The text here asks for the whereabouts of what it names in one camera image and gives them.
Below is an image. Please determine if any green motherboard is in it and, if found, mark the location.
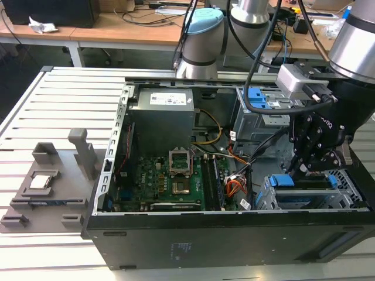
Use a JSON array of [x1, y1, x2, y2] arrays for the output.
[[113, 152, 235, 212]]

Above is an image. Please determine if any orange red wire bundle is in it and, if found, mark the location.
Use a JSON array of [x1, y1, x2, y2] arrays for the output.
[[224, 179, 248, 196]]

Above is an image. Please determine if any grey power supply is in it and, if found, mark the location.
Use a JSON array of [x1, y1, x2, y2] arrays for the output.
[[128, 87, 196, 149]]

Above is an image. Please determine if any black cable with brown end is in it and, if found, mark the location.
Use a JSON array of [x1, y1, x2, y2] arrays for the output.
[[298, 0, 331, 63]]

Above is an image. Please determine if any black box on desk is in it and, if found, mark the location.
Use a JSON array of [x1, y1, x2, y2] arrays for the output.
[[2, 0, 100, 29]]

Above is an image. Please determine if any metal socket cover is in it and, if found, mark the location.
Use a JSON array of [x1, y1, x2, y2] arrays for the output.
[[168, 148, 193, 177]]

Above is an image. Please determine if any small black device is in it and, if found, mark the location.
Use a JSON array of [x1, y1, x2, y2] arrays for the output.
[[292, 16, 308, 34]]

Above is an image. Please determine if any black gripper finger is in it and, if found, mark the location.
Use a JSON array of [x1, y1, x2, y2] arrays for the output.
[[307, 128, 341, 174], [287, 114, 316, 180]]

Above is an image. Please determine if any crumpled white paper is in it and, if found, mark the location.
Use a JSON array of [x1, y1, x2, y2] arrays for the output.
[[28, 16, 59, 34]]

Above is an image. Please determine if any RAM stick in motherboard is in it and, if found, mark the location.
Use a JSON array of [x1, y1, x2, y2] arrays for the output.
[[212, 157, 226, 210]]

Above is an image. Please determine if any metal drive cage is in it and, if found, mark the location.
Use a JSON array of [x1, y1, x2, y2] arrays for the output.
[[230, 85, 296, 145]]

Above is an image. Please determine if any black disk wire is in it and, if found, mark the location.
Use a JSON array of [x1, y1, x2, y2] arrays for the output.
[[247, 128, 291, 168]]

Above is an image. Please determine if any black RAM slot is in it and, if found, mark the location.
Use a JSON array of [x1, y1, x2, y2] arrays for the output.
[[200, 157, 218, 210]]

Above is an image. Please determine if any CPU socket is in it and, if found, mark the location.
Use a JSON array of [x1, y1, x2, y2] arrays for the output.
[[171, 180, 192, 196]]

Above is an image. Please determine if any silver CPU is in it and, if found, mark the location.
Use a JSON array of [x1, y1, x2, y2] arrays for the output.
[[29, 174, 51, 189]]

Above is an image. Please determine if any blue drive cage latch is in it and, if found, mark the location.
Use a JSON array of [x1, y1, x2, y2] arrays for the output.
[[247, 87, 272, 114]]

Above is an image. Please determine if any grey parts rack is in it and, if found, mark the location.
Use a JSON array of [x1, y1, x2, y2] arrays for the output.
[[0, 128, 99, 235]]

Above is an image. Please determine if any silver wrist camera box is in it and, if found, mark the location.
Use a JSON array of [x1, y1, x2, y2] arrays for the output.
[[276, 64, 335, 104]]

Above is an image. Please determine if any black camera cable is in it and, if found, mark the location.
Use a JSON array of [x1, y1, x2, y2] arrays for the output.
[[227, 0, 296, 114]]

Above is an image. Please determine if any black graphics card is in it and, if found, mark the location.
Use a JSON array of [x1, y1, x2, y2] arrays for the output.
[[149, 201, 203, 211]]

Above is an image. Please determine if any metal disk bay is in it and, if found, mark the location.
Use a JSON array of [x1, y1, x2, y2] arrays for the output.
[[253, 169, 367, 210]]

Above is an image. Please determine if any hard disk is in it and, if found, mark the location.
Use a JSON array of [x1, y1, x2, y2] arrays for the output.
[[255, 172, 338, 207]]

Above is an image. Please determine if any black PC case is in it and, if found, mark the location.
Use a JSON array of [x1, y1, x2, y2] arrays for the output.
[[81, 76, 375, 272]]

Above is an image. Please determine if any clear plastic bag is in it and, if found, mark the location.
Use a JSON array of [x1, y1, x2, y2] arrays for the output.
[[324, 18, 347, 39]]

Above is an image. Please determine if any wooden desk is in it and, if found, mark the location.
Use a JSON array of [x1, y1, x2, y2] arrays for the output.
[[70, 0, 352, 63], [0, 11, 86, 68]]

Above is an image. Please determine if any blue cable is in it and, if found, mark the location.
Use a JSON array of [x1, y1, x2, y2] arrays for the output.
[[280, 35, 292, 64]]

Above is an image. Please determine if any yellow power wire bundle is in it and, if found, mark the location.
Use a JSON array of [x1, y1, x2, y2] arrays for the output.
[[192, 108, 223, 145]]

